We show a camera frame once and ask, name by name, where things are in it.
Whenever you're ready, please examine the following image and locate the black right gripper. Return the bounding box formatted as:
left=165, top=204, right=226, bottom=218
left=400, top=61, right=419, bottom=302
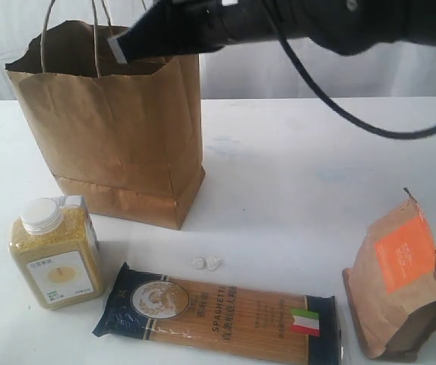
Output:
left=107, top=1, right=306, bottom=64

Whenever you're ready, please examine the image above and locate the brown paper shopping bag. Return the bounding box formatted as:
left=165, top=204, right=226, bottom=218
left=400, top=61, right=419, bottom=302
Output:
left=5, top=21, right=205, bottom=230

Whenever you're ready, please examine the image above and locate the white pebble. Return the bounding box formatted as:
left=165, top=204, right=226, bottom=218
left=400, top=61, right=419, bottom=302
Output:
left=206, top=255, right=221, bottom=271
left=191, top=257, right=206, bottom=270

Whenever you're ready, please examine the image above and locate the millet bottle with white cap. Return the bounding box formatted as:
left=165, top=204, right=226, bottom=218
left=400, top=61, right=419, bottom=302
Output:
left=8, top=195, right=105, bottom=309

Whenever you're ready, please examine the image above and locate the kraft pouch with orange label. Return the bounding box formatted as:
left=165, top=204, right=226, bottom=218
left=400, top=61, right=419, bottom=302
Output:
left=342, top=195, right=436, bottom=362

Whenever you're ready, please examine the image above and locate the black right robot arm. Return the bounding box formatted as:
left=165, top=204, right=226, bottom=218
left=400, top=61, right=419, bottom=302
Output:
left=108, top=0, right=436, bottom=64

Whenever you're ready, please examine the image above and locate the spaghetti package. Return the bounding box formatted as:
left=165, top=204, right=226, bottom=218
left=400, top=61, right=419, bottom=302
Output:
left=93, top=264, right=342, bottom=364

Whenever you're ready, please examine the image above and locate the black cable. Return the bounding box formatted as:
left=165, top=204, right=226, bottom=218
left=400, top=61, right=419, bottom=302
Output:
left=263, top=0, right=436, bottom=141

